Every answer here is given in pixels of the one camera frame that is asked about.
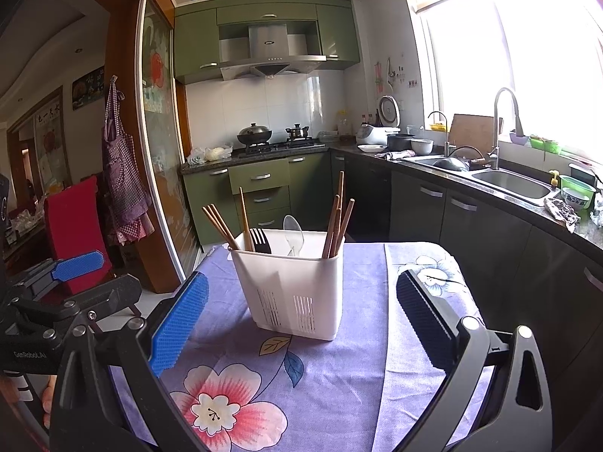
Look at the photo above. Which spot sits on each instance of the purple floral tablecloth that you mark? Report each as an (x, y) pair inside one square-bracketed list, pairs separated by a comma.
[(241, 388)]

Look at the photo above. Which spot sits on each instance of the white ceramic bowl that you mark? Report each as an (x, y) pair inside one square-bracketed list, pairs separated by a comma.
[(422, 146)]

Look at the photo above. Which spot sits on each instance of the purple checked apron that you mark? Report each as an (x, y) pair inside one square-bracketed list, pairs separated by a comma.
[(128, 200)]

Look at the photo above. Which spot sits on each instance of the green drawer cabinet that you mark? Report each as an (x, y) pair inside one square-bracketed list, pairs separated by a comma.
[(265, 187)]

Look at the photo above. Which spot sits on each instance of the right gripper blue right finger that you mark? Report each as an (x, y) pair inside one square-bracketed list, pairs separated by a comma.
[(431, 318)]

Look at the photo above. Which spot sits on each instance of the left human hand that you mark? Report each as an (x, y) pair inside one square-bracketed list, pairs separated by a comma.
[(47, 399)]

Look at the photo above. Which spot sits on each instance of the black cooking pot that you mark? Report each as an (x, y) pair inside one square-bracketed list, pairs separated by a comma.
[(399, 142)]

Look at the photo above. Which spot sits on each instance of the wooden cutting board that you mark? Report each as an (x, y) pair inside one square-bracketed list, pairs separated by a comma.
[(473, 130)]

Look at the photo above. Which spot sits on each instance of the steel pot on stove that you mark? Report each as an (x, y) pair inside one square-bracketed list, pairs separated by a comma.
[(298, 132)]

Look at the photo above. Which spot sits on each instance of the stainless steel sink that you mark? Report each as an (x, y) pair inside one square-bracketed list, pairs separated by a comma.
[(514, 184)]

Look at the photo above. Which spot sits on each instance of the green plastic bowl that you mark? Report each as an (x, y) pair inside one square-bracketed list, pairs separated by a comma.
[(577, 185)]

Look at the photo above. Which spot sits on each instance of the dark brown wooden chopstick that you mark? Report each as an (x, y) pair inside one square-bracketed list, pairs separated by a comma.
[(340, 198)]

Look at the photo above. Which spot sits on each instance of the sliding glass door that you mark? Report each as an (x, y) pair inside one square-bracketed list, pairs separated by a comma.
[(160, 140)]

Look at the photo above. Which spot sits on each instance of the white rice cooker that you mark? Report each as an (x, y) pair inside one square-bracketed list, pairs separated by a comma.
[(386, 122)]

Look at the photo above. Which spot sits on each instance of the white plastic utensil holder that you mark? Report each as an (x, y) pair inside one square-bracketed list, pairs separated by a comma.
[(297, 295)]

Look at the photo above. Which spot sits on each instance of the clear plastic spoon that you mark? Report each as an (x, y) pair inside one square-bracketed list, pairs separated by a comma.
[(293, 234)]

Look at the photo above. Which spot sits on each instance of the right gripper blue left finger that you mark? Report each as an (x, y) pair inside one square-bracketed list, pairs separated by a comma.
[(173, 320)]

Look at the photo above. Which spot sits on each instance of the black wok with lid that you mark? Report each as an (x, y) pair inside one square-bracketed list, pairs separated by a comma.
[(254, 135)]

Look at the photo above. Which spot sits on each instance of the red chair cover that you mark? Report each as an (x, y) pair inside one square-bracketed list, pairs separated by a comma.
[(73, 228)]

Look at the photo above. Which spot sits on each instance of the long light bamboo chopstick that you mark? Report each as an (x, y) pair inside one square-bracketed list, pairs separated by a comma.
[(248, 240)]

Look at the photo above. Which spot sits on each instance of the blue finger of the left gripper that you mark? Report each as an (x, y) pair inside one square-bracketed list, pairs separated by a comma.
[(72, 268)]

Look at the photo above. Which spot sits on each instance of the steel range hood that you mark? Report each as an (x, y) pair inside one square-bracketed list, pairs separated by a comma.
[(267, 50)]

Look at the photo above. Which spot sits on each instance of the black plastic fork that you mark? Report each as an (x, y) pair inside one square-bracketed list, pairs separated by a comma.
[(260, 241)]

